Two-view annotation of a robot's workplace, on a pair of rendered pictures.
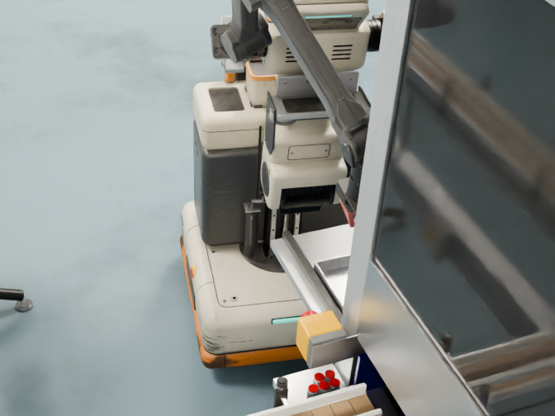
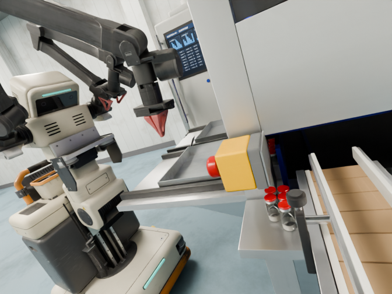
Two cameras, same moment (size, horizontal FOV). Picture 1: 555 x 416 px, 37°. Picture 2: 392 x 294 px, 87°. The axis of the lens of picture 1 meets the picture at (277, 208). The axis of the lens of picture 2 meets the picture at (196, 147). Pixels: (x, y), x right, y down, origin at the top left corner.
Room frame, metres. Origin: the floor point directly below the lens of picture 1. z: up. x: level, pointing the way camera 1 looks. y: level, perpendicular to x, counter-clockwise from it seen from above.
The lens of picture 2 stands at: (0.91, 0.17, 1.15)
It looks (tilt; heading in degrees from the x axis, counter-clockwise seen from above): 17 degrees down; 319
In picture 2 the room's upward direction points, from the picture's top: 20 degrees counter-clockwise
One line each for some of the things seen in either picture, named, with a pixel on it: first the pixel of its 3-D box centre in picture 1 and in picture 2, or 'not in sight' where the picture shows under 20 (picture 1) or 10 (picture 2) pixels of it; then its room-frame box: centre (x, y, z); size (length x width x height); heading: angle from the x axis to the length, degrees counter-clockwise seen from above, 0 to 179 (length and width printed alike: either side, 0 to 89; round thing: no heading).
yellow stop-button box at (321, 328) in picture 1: (320, 338); (242, 162); (1.11, -0.10, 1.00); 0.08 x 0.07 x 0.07; 24
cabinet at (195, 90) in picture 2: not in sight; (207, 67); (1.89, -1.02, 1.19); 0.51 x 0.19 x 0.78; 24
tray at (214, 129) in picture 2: not in sight; (237, 125); (1.46, -0.59, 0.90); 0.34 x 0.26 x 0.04; 24
